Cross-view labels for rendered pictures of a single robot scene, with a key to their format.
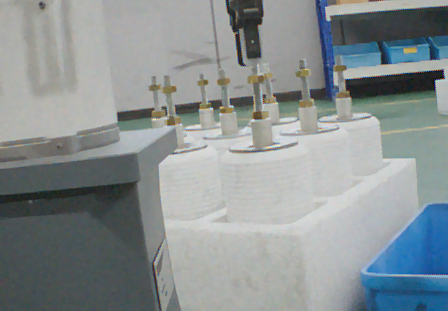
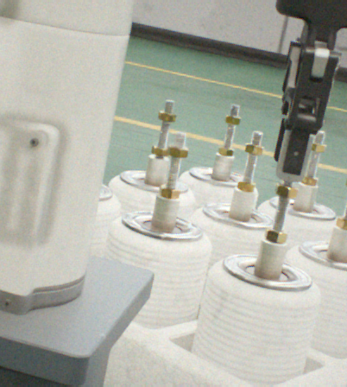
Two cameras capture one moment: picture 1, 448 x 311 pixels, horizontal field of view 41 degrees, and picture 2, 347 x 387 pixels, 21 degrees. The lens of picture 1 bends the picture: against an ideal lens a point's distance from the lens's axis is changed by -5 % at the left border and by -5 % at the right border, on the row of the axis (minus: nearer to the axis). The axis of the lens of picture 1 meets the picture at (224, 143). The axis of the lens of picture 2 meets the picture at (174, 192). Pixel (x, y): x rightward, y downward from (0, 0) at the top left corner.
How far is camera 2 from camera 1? 0.16 m
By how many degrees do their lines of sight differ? 8
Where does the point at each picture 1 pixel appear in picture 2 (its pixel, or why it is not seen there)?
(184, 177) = (159, 271)
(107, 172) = (50, 366)
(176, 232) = (125, 340)
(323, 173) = (334, 322)
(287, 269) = not seen: outside the picture
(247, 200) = (222, 337)
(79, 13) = (77, 155)
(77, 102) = (44, 256)
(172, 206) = not seen: hidden behind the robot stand
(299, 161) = (302, 314)
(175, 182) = not seen: hidden behind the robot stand
